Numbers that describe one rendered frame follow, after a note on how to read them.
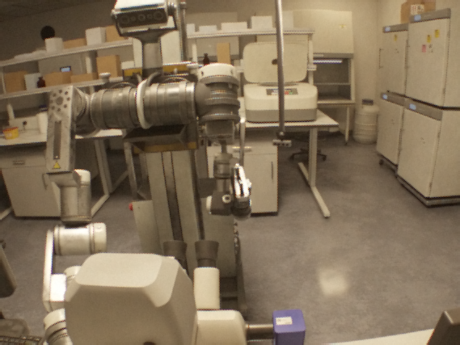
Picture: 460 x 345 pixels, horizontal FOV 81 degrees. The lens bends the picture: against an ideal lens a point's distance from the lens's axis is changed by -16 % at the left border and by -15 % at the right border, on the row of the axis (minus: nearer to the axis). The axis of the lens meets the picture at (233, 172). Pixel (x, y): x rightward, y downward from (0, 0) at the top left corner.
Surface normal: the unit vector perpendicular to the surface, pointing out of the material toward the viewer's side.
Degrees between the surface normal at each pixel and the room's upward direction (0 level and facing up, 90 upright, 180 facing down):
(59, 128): 60
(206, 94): 67
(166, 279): 48
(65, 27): 90
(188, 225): 90
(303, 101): 90
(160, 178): 90
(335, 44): 82
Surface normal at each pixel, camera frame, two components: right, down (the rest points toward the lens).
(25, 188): -0.01, 0.36
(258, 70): 0.01, 0.58
